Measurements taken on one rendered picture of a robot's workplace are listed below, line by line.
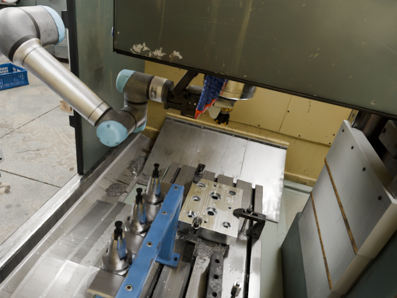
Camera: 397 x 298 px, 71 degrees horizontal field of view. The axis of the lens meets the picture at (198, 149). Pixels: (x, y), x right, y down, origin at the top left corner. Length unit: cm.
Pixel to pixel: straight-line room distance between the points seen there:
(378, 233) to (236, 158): 125
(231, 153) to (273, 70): 147
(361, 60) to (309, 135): 154
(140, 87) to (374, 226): 72
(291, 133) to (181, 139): 76
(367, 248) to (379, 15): 55
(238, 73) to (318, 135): 158
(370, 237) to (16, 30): 104
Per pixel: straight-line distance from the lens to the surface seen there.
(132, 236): 72
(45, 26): 101
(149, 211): 77
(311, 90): 51
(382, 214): 79
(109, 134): 81
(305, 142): 205
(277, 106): 193
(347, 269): 91
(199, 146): 193
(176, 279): 104
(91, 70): 140
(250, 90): 79
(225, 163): 188
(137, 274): 64
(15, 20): 95
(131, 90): 90
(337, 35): 50
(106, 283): 65
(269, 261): 157
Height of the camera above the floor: 176
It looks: 31 degrees down
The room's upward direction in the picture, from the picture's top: 11 degrees clockwise
